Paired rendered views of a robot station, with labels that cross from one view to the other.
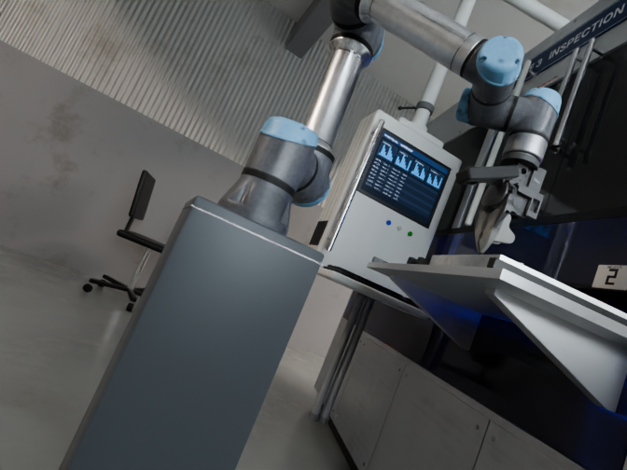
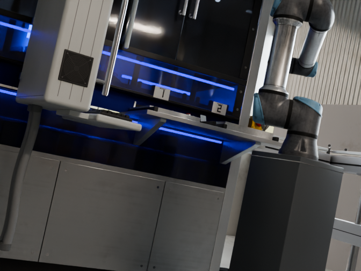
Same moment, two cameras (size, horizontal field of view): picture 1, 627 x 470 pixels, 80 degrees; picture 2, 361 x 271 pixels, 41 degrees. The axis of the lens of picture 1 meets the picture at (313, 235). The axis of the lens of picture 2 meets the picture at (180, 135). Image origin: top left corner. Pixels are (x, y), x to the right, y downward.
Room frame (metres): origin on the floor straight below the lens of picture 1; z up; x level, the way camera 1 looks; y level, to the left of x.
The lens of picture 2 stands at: (1.62, 1.83, 0.67)
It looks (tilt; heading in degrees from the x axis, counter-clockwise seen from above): 3 degrees up; 257
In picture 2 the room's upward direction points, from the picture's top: 12 degrees clockwise
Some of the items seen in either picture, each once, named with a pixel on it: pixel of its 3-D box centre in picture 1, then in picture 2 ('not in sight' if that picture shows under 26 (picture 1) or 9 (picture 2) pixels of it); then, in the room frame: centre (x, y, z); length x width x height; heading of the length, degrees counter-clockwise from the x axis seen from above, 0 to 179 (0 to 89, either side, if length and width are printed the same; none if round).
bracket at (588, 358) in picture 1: (550, 350); (238, 153); (0.75, -0.53, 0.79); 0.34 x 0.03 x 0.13; 98
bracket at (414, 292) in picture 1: (429, 312); (148, 133); (1.25, -0.46, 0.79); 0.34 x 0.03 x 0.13; 98
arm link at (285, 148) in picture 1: (284, 153); (303, 115); (0.76, 0.12, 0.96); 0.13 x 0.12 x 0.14; 160
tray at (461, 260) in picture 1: (523, 292); (232, 130); (0.83, -0.48, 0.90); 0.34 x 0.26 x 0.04; 98
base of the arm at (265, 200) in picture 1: (259, 202); (300, 145); (0.76, 0.13, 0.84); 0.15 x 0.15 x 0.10
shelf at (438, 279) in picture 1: (488, 302); (197, 128); (1.00, -0.50, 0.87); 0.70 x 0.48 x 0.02; 8
